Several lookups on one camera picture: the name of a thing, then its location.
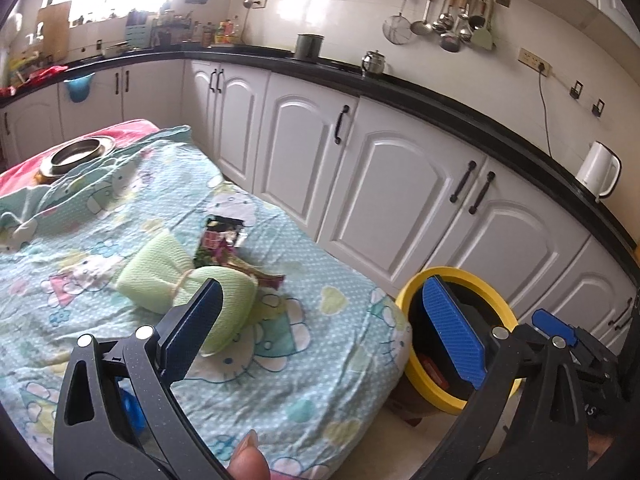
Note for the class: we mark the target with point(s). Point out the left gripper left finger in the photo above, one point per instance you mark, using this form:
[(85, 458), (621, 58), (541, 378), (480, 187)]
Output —
[(93, 437)]

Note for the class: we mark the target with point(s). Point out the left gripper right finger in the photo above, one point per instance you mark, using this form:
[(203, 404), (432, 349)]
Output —
[(527, 420)]

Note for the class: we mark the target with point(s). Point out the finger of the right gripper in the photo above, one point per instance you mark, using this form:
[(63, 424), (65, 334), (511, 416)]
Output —
[(552, 326)]

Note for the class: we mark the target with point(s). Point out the blue rubber glove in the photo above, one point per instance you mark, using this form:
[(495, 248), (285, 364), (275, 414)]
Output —
[(133, 411)]

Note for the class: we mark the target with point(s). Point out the green waffle cloth bundle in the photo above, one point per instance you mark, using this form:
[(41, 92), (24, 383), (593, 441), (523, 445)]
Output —
[(161, 275)]

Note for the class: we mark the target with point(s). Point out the dark snack wrapper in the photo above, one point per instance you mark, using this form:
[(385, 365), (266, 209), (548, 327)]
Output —
[(219, 245)]

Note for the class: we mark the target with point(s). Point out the red cylindrical can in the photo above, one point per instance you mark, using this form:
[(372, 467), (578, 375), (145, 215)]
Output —
[(433, 372)]

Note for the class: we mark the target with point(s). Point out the yellow trash bin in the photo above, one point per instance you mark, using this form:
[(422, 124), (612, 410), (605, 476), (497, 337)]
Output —
[(452, 313)]

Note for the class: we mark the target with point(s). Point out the black kitchen countertop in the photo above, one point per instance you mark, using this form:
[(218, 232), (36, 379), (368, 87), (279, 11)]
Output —
[(452, 116)]

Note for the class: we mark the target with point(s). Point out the left hand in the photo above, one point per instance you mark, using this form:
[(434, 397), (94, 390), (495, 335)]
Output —
[(247, 462)]

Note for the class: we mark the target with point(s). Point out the white electric kettle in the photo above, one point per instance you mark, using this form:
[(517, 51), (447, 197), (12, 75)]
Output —
[(600, 171)]

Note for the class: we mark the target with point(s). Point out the light blue cartoon bedsheet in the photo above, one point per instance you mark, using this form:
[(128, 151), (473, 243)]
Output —
[(305, 353)]

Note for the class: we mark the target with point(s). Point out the pink blanket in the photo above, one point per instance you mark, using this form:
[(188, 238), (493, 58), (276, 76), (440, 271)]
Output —
[(26, 174)]

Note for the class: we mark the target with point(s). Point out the metal round tray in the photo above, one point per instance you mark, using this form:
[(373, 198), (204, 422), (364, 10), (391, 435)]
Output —
[(74, 154)]

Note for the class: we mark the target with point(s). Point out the green spatula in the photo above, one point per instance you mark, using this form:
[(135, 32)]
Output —
[(482, 37)]

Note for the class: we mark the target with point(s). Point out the small steel teapot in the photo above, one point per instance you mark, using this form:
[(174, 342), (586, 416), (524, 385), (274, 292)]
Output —
[(373, 64)]

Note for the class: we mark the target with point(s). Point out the steel ladle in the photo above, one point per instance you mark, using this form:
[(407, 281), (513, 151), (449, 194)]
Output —
[(422, 27)]

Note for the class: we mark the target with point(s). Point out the blue hanging cloth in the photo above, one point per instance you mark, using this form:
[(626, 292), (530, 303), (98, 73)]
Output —
[(78, 89)]

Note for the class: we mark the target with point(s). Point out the red cloth on counter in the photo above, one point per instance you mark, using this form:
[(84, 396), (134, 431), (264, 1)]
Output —
[(41, 76)]

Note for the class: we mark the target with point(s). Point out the dark metal canister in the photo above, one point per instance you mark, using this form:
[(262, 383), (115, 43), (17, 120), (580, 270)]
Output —
[(308, 47)]

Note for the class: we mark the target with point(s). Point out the wall power socket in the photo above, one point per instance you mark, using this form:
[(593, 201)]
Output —
[(534, 62)]

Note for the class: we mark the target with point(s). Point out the wire mesh strainer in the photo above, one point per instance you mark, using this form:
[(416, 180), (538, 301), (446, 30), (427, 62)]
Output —
[(396, 28)]

